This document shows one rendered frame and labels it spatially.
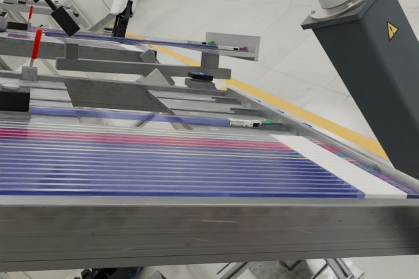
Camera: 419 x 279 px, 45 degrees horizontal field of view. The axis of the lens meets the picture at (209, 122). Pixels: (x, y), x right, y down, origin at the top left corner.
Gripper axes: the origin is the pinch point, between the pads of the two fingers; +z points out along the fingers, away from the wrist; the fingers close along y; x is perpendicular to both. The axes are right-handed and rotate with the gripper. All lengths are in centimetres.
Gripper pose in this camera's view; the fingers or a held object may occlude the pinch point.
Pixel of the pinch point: (118, 34)
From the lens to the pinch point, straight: 146.9
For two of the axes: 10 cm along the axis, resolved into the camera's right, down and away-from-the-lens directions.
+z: -2.5, 9.6, 1.0
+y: 3.9, 1.9, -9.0
